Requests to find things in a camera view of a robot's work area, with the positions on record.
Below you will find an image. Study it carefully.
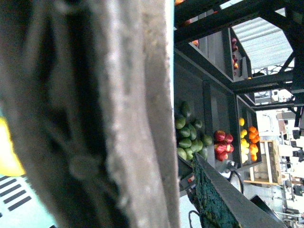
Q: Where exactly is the pile of green mangoes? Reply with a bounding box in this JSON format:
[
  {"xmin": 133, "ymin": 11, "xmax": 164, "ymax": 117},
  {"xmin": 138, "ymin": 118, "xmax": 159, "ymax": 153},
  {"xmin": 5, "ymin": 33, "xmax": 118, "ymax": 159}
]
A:
[{"xmin": 174, "ymin": 101, "xmax": 213, "ymax": 161}]

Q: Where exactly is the dark wooden display stand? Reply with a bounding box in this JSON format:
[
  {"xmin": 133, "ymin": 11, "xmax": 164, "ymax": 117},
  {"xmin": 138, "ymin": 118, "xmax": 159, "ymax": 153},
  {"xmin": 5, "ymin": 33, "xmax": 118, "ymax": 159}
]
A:
[{"xmin": 174, "ymin": 0, "xmax": 304, "ymax": 181}]

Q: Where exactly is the light blue plastic basket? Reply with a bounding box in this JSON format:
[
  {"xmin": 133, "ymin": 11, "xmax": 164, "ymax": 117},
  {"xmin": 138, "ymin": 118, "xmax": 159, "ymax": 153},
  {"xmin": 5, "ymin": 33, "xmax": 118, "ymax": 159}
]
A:
[{"xmin": 0, "ymin": 0, "xmax": 180, "ymax": 228}]

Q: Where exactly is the pile of yellow lemons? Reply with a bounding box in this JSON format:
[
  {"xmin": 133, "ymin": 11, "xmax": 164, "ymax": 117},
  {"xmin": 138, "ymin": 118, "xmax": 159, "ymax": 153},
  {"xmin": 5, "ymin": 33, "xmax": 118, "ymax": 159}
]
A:
[{"xmin": 239, "ymin": 118, "xmax": 249, "ymax": 164}]

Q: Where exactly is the yellow lemon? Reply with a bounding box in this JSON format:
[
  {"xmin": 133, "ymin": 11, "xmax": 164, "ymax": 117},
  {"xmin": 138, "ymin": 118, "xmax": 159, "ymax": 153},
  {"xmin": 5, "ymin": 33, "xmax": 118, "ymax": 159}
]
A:
[{"xmin": 0, "ymin": 116, "xmax": 26, "ymax": 177}]

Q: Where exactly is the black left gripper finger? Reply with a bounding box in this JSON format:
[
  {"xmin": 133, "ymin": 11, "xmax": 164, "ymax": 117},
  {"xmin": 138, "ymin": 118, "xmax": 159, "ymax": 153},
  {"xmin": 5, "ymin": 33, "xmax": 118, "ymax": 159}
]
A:
[{"xmin": 192, "ymin": 153, "xmax": 285, "ymax": 228}]

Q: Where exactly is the pile of oranges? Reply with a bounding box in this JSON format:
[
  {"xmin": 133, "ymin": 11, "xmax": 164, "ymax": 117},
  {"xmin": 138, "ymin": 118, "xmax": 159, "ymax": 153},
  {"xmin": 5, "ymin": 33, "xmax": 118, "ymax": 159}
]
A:
[{"xmin": 248, "ymin": 126, "xmax": 260, "ymax": 162}]

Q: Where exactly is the pile of red apples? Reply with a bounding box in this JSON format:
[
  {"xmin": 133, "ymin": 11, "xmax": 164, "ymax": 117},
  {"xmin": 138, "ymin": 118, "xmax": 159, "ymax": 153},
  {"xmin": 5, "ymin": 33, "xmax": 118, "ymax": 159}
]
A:
[{"xmin": 214, "ymin": 130, "xmax": 234, "ymax": 162}]

